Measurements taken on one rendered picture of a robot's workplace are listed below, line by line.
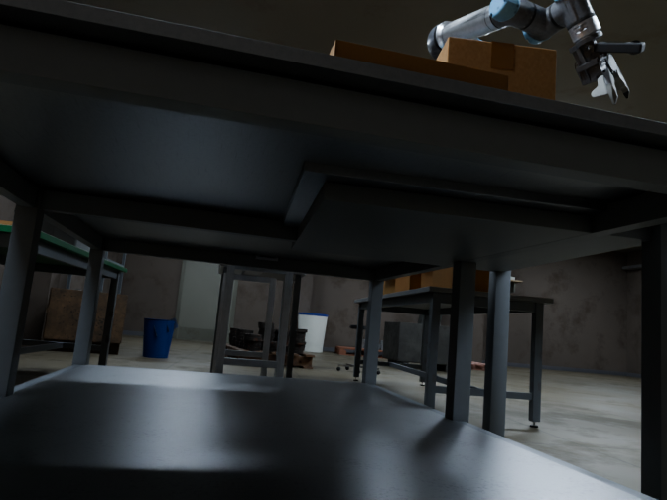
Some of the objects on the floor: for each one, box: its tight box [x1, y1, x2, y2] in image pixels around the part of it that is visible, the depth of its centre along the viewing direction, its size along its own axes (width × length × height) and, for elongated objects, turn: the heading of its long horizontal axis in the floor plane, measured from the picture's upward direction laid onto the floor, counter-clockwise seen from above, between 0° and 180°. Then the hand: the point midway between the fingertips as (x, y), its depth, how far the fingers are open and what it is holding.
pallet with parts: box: [224, 322, 315, 369], centre depth 653 cm, size 91×132×47 cm
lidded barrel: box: [298, 313, 329, 352], centre depth 1025 cm, size 59×59×72 cm
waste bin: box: [143, 318, 179, 358], centre depth 579 cm, size 38×35×44 cm
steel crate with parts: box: [43, 288, 128, 355], centre depth 590 cm, size 96×111×68 cm
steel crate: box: [382, 321, 450, 372], centre depth 796 cm, size 78×96×65 cm
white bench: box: [0, 224, 127, 366], centre depth 312 cm, size 190×75×80 cm
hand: (624, 100), depth 146 cm, fingers open, 14 cm apart
